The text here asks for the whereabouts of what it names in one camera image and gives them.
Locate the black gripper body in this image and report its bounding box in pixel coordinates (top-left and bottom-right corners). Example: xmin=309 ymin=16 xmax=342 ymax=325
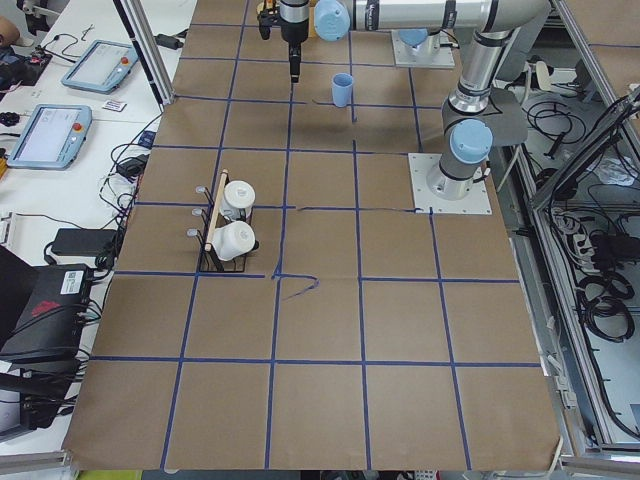
xmin=257 ymin=0 xmax=280 ymax=40
xmin=279 ymin=0 xmax=306 ymax=44

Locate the light blue plastic cup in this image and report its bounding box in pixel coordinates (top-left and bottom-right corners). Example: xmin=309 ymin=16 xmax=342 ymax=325
xmin=331 ymin=73 xmax=354 ymax=108

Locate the wooden rack dowel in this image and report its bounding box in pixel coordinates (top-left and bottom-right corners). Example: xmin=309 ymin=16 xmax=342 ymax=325
xmin=204 ymin=169 xmax=229 ymax=252

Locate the white mug near rack end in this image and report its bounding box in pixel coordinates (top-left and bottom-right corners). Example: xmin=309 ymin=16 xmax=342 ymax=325
xmin=220 ymin=180 xmax=256 ymax=221

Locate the teach pendant far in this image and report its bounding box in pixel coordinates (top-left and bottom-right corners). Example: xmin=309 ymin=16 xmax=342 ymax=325
xmin=61 ymin=40 xmax=138 ymax=94

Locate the teach pendant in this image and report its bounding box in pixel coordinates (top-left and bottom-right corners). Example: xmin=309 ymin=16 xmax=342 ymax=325
xmin=61 ymin=40 xmax=138 ymax=94
xmin=7 ymin=104 xmax=93 ymax=170

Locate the grey office chair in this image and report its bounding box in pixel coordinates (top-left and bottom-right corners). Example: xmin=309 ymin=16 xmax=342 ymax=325
xmin=482 ymin=87 xmax=528 ymax=147

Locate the teach pendant near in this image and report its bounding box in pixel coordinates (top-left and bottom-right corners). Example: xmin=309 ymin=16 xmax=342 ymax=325
xmin=7 ymin=104 xmax=93 ymax=170

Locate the black power adapter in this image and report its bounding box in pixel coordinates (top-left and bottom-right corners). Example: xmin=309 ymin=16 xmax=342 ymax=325
xmin=50 ymin=228 xmax=116 ymax=257

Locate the black electronics box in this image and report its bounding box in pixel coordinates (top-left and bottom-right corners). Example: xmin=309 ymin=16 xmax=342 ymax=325
xmin=0 ymin=263 xmax=101 ymax=371

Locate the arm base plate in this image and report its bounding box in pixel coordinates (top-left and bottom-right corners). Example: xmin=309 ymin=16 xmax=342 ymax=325
xmin=408 ymin=153 xmax=492 ymax=215
xmin=391 ymin=29 xmax=456 ymax=69

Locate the aluminium frame post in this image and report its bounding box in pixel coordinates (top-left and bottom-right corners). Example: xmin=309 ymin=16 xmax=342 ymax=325
xmin=113 ymin=0 xmax=175 ymax=106

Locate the black wire mug rack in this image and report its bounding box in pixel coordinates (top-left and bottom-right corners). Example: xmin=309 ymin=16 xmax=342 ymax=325
xmin=186 ymin=180 xmax=259 ymax=273

